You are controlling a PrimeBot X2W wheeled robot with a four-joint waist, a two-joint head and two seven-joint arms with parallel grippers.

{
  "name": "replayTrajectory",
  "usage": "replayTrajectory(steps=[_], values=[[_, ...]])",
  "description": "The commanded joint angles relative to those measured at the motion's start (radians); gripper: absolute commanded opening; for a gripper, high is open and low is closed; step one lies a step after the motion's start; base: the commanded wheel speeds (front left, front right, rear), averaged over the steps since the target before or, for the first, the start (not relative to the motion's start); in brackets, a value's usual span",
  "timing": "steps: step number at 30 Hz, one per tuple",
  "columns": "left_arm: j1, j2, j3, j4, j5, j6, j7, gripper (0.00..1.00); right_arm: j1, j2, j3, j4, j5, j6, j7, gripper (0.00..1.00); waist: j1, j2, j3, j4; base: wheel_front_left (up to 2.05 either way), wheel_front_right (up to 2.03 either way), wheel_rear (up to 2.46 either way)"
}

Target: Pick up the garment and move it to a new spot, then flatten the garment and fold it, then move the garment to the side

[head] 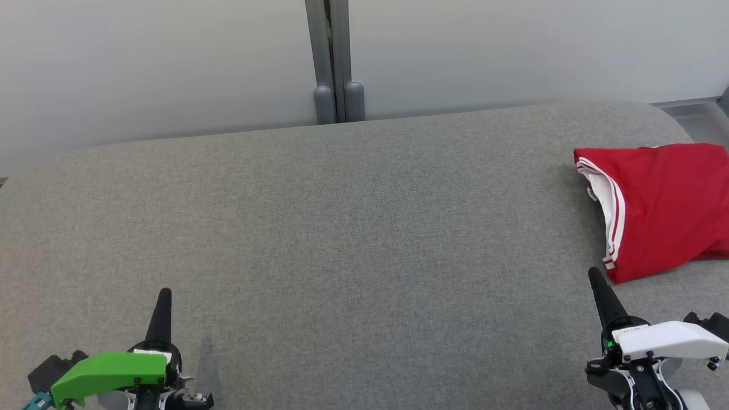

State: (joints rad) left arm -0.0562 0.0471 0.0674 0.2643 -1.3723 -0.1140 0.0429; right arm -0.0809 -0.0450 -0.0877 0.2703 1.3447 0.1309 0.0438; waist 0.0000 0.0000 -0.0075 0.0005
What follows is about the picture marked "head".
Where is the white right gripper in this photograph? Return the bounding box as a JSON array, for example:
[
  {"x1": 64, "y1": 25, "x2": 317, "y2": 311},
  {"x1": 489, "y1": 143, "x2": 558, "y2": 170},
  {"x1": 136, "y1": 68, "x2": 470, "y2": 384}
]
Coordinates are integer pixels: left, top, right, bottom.
[{"x1": 587, "y1": 266, "x2": 729, "y2": 374}]

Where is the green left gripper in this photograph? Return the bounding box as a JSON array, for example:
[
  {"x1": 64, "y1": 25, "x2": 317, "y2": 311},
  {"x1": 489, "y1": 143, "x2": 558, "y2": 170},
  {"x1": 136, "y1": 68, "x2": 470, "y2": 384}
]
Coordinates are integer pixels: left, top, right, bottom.
[{"x1": 50, "y1": 288, "x2": 214, "y2": 406}]

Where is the red Bulls 23 jersey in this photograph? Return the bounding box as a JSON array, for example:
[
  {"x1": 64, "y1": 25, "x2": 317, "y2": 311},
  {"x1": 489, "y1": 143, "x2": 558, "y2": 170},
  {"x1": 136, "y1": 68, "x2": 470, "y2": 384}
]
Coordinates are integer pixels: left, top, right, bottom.
[{"x1": 574, "y1": 142, "x2": 729, "y2": 284}]

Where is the grey fabric sofa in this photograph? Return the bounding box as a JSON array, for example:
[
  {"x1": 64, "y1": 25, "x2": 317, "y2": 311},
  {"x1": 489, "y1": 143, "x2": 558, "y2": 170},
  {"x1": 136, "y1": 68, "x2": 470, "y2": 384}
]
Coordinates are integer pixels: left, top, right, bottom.
[{"x1": 0, "y1": 101, "x2": 729, "y2": 410}]

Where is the grey metal frame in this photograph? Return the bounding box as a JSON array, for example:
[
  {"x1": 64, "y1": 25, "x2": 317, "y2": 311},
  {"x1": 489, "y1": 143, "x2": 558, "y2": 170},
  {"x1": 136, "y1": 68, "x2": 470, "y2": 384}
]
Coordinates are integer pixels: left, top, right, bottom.
[{"x1": 652, "y1": 85, "x2": 729, "y2": 117}]

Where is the grey partition post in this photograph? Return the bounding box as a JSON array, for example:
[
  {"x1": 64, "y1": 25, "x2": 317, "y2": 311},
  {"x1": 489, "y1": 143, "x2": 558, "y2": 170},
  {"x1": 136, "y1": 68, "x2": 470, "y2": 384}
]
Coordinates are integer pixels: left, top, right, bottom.
[
  {"x1": 305, "y1": 0, "x2": 337, "y2": 125},
  {"x1": 327, "y1": 0, "x2": 365, "y2": 122}
]

